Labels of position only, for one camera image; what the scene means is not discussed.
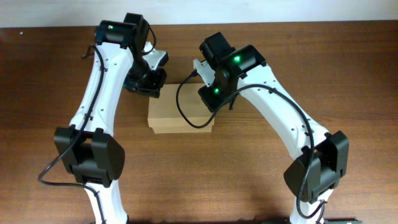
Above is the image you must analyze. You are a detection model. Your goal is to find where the brown cardboard box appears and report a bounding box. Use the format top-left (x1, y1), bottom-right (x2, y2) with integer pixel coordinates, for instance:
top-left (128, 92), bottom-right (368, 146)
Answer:
top-left (147, 83), bottom-right (214, 134)

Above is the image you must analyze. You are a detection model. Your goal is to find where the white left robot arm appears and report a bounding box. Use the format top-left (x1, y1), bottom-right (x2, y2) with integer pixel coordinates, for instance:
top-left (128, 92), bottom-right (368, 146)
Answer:
top-left (54, 13), bottom-right (169, 223)

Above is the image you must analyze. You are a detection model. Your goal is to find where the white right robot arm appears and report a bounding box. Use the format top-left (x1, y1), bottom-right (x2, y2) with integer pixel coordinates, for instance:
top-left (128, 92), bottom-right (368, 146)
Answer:
top-left (194, 32), bottom-right (349, 223)

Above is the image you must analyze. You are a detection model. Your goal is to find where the black right camera cable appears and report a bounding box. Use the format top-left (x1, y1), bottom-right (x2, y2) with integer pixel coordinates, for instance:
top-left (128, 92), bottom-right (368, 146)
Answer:
top-left (175, 70), bottom-right (218, 129)

